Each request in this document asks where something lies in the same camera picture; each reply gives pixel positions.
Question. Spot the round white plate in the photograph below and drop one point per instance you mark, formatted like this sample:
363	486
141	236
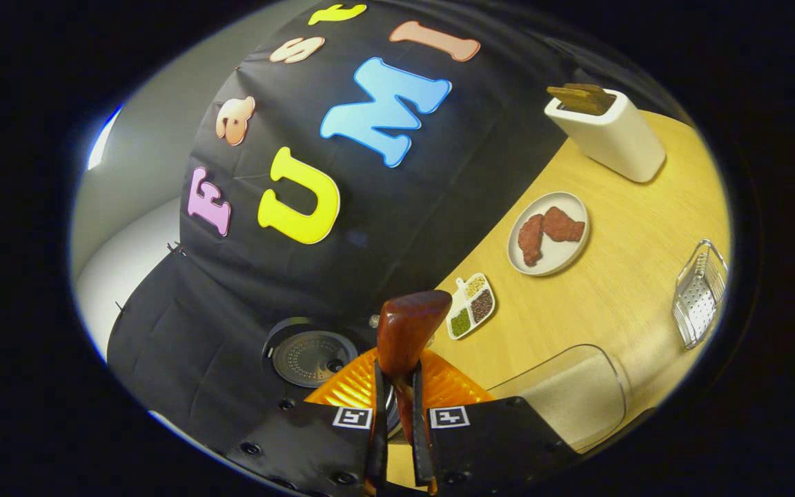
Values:
563	255

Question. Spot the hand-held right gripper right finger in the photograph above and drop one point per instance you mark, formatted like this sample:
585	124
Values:
421	428

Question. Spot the red meat piece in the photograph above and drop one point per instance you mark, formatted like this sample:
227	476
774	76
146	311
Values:
563	224
530	241

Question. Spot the white divided grain dish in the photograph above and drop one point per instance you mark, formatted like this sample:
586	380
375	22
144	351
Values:
470	307

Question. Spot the grey rice cooker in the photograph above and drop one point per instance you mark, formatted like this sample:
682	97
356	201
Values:
311	355

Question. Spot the clear plastic container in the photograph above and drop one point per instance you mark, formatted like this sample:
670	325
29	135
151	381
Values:
563	366

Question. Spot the brown wooden spoon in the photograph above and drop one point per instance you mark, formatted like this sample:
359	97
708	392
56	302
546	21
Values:
404	331

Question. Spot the brown toast slice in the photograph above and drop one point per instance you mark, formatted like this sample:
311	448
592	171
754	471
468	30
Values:
584	87
580	103

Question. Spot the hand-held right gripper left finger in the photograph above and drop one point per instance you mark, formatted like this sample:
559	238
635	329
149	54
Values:
378	428

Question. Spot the black backdrop cloth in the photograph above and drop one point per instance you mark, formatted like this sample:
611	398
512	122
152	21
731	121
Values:
384	193

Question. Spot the white toaster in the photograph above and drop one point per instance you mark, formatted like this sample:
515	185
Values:
618	141

